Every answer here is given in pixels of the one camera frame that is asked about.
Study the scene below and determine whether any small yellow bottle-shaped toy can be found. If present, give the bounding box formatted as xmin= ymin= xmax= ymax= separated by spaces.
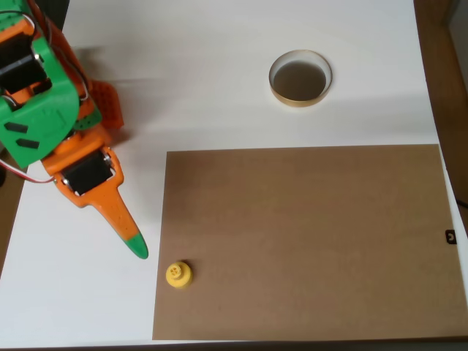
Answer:
xmin=165 ymin=260 xmax=195 ymax=292

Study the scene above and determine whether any orange robot base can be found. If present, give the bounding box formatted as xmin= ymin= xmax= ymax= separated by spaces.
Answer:
xmin=72 ymin=79 xmax=127 ymax=142

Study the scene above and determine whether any round gold-rimmed bowl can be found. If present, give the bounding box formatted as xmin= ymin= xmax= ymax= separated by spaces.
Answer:
xmin=268 ymin=49 xmax=334 ymax=109

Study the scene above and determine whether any brown rectangular board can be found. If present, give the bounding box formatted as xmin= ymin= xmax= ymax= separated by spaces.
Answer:
xmin=151 ymin=143 xmax=468 ymax=341

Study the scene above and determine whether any white red servo cable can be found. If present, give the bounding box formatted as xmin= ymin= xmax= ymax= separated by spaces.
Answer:
xmin=0 ymin=157 xmax=56 ymax=184

